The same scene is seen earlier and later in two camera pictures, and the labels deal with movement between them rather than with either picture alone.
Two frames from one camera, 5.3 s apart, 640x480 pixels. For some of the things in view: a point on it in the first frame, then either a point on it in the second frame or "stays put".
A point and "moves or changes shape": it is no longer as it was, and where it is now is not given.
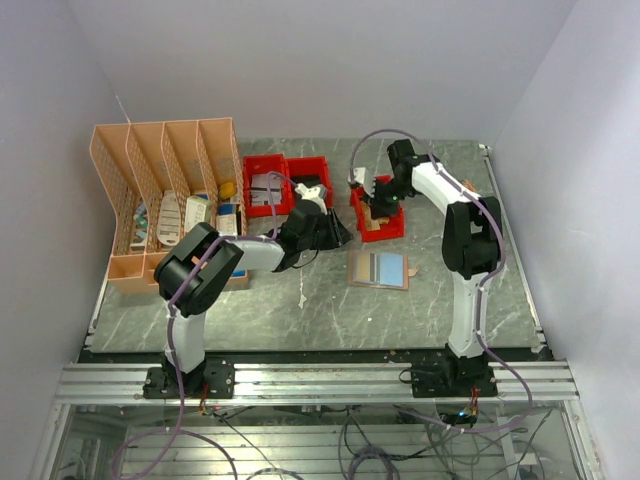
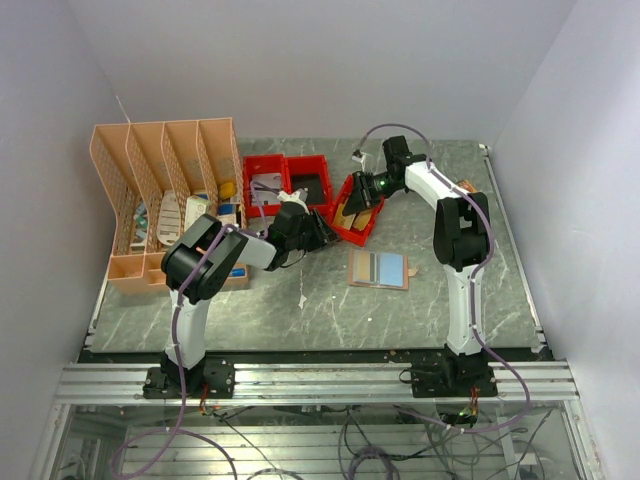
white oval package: [168, 230] stays put
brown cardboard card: [379, 270] stays put
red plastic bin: [393, 229] moves or changes shape
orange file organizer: [162, 178] stays put
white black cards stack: [260, 191] stays put
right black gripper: [378, 208] → [360, 197]
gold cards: [372, 224] → [346, 221]
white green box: [197, 210] stays put
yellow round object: [227, 190] stays put
